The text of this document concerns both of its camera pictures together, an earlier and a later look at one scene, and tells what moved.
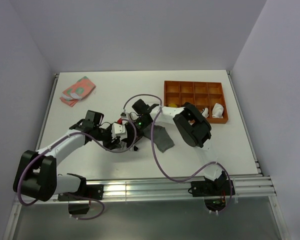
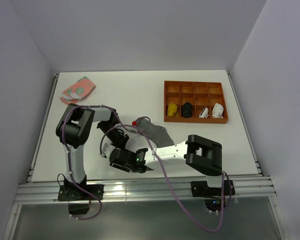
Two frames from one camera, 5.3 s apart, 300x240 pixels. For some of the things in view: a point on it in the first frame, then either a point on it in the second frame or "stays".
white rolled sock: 217,111 stays
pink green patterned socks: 83,87 stays
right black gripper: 138,133 to 120,167
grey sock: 161,138 stays
